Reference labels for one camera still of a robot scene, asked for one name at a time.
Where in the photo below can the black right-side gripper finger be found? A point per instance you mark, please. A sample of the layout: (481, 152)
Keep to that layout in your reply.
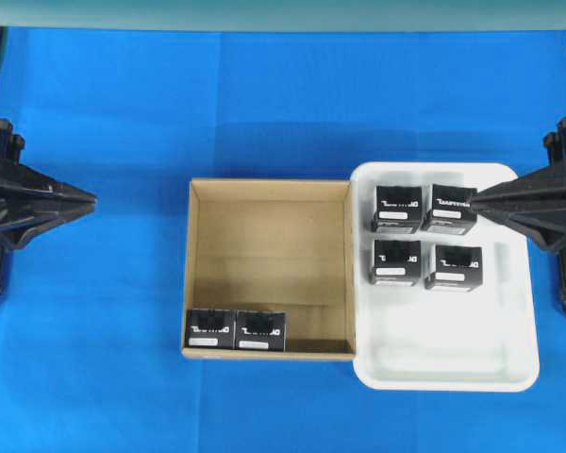
(533, 205)

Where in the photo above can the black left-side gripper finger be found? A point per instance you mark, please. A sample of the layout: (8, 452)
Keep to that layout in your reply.
(32, 204)

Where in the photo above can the black box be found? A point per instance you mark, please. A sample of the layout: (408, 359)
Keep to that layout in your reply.
(206, 328)
(260, 330)

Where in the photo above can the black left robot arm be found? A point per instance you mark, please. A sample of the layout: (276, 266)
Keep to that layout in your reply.
(11, 147)

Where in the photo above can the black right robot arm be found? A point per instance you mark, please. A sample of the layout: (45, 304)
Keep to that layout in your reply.
(555, 145)

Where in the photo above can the black box tray top-right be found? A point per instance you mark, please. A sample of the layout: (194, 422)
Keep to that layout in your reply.
(448, 210)

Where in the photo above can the black box tray bottom-right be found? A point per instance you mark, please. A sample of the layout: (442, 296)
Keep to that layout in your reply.
(453, 268)

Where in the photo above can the black box tray top-left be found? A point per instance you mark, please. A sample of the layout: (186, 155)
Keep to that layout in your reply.
(398, 209)

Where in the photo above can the black box tray bottom-left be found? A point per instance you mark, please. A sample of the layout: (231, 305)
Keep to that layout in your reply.
(396, 263)

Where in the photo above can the open brown cardboard box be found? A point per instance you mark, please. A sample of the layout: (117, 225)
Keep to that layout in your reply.
(280, 245)

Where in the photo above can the blue table cloth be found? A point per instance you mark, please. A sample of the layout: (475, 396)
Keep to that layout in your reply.
(91, 320)

